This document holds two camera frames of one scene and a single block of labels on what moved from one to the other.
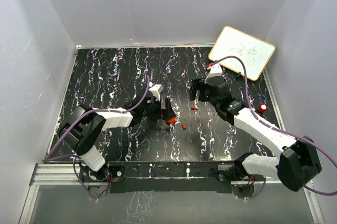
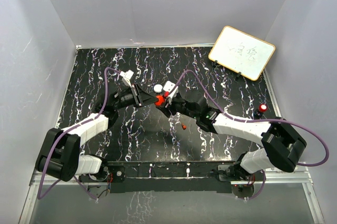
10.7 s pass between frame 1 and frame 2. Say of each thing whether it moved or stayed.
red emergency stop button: stayed
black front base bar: stayed
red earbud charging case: moved
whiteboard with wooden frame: stayed
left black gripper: moved
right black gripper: moved
